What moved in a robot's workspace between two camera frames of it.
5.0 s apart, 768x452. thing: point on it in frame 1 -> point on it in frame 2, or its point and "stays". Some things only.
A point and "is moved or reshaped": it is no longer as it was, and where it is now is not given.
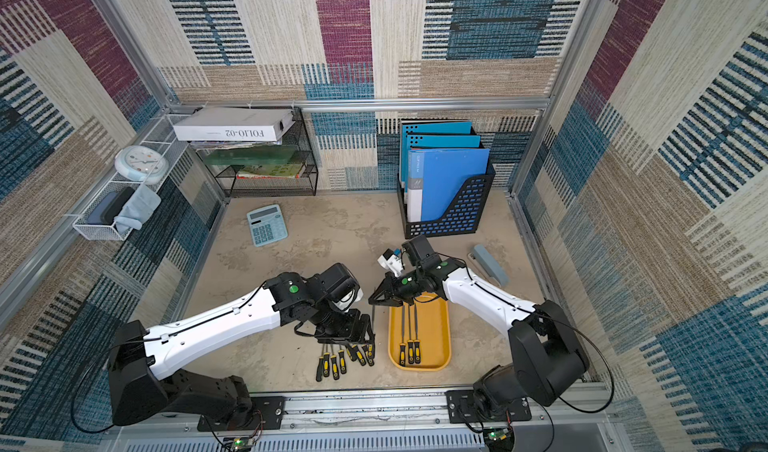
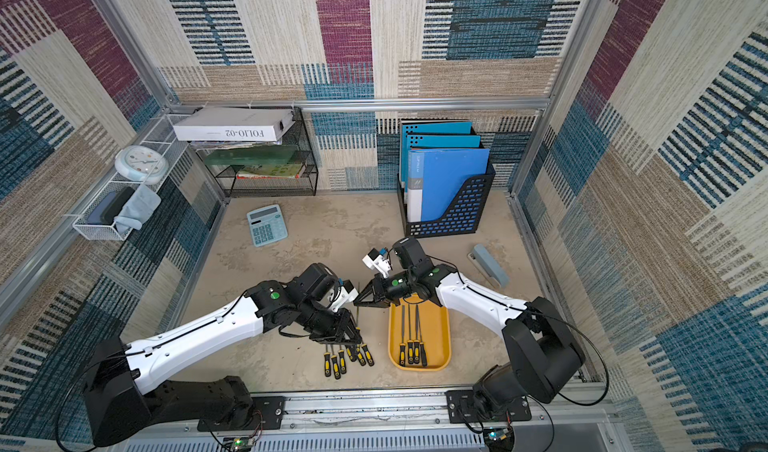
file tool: (343, 367) stays
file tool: (370, 346) -> (422, 346)
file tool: (417, 341) stays
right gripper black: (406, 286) stays
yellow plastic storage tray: (434, 333) stays
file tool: (320, 366) is moved or reshaped
